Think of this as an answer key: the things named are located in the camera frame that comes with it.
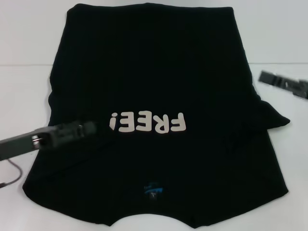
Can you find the black shirt with FREE print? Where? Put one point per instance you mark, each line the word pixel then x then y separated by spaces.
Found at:
pixel 156 79

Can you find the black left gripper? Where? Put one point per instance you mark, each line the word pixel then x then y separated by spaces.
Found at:
pixel 21 145

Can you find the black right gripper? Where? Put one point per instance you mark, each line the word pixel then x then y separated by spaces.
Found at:
pixel 302 89

